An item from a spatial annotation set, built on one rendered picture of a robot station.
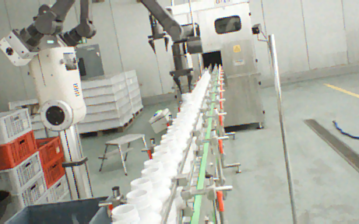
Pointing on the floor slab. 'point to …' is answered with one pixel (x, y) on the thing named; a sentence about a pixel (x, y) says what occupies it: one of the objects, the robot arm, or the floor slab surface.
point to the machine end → (224, 55)
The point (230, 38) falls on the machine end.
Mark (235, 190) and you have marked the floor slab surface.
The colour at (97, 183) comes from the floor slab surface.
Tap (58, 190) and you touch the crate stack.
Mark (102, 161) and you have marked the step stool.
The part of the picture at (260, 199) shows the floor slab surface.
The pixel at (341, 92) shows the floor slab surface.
